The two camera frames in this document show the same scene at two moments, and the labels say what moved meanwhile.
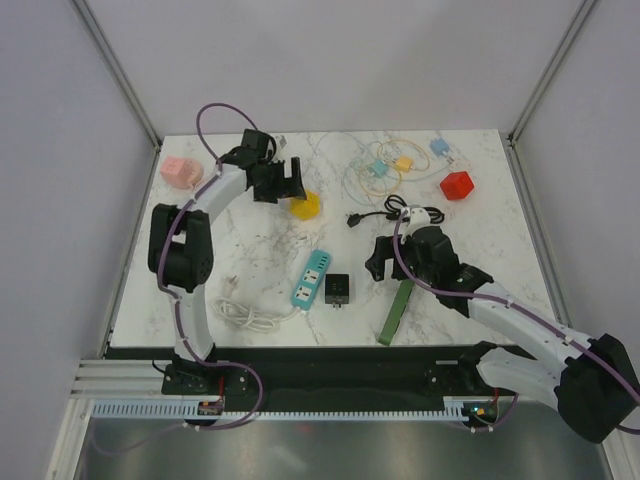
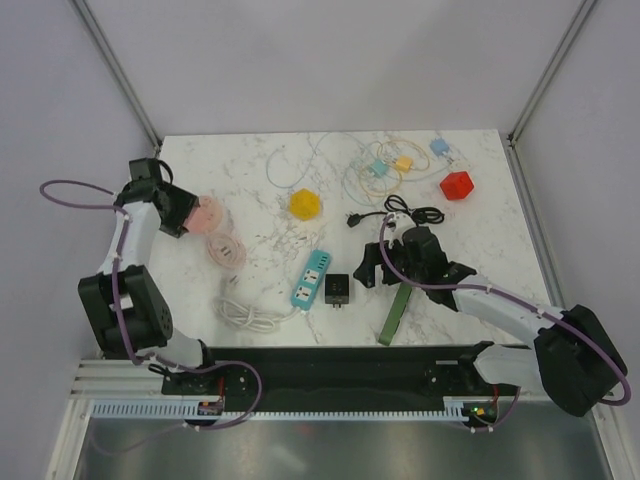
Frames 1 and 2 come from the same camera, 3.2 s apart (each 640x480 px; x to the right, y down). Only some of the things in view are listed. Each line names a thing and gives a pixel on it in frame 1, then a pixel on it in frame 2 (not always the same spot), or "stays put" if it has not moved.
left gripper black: (288, 187) → (185, 201)
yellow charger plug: (403, 164) stays put
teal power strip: (310, 279) stays put
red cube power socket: (457, 185) stays put
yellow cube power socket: (306, 209) stays put
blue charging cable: (385, 178) → (364, 150)
